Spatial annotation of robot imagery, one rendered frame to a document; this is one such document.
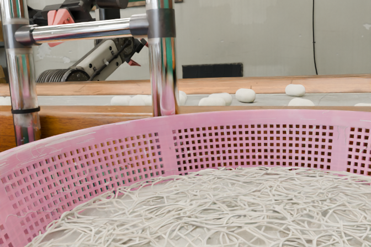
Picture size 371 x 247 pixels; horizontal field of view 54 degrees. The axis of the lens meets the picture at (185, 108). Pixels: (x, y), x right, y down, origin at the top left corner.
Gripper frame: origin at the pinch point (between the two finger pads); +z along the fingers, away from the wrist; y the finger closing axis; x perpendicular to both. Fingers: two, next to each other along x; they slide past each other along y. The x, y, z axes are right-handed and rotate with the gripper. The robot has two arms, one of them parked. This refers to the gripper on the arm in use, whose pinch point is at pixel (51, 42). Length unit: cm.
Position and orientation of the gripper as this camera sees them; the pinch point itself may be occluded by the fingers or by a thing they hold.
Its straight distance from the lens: 80.8
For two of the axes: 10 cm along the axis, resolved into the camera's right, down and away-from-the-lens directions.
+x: 2.8, 6.6, 7.0
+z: -2.4, 7.5, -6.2
